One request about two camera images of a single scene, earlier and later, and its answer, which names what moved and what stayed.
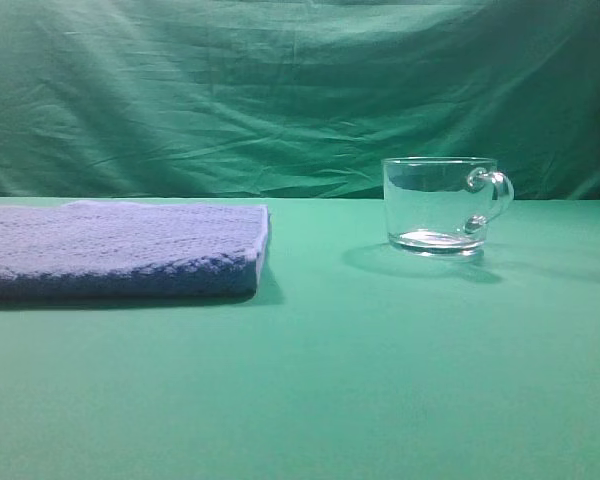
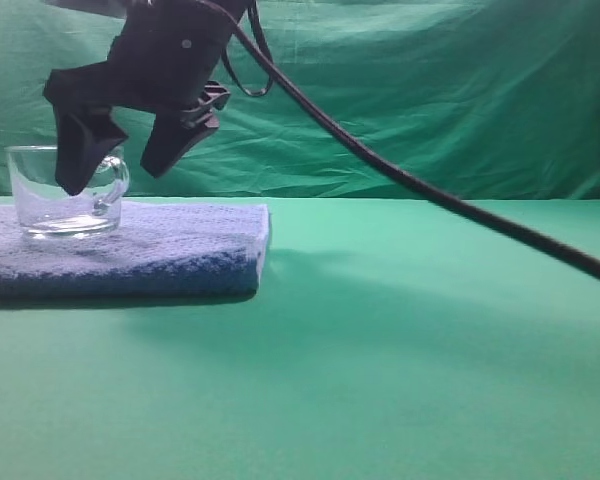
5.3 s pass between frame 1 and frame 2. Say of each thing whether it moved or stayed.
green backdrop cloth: stayed
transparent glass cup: moved
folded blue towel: stayed
